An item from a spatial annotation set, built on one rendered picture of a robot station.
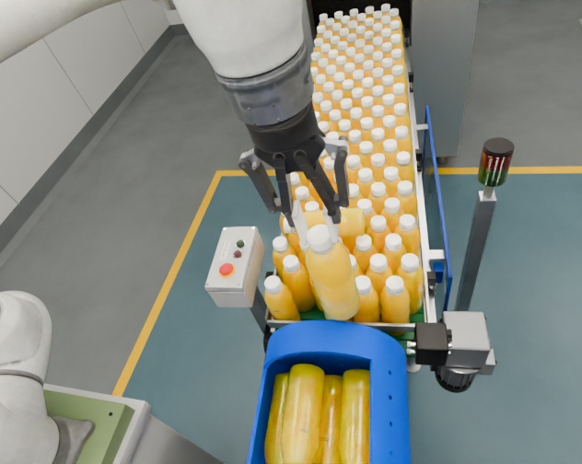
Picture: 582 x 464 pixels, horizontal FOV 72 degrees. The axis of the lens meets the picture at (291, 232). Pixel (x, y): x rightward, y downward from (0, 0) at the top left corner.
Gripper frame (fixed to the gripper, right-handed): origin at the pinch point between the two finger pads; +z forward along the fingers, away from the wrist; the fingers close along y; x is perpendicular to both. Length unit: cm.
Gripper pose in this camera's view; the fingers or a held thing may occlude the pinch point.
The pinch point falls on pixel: (316, 223)
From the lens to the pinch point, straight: 57.7
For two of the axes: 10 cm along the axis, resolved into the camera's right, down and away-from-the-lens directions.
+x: 1.2, -8.0, 5.9
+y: 9.6, -0.6, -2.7
